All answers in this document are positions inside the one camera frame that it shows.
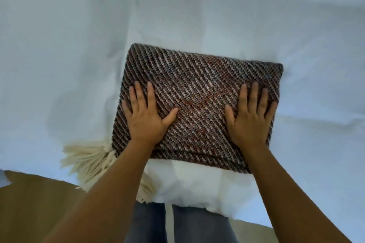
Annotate person's legs in grey jeans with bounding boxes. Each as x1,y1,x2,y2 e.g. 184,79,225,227
125,201,240,243

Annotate white bed sheet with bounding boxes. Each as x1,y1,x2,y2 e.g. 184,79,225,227
0,0,365,228

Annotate person's left hand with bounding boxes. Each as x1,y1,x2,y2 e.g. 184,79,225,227
122,81,179,147

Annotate person's right hand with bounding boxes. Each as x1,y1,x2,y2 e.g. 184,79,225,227
225,82,278,149

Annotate person's left forearm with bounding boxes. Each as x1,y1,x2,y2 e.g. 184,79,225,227
42,137,160,243

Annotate woven blanket with cream fringe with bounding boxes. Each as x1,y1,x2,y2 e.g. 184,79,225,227
60,43,284,204

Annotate person's right forearm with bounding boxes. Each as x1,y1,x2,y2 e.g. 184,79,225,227
242,141,353,243

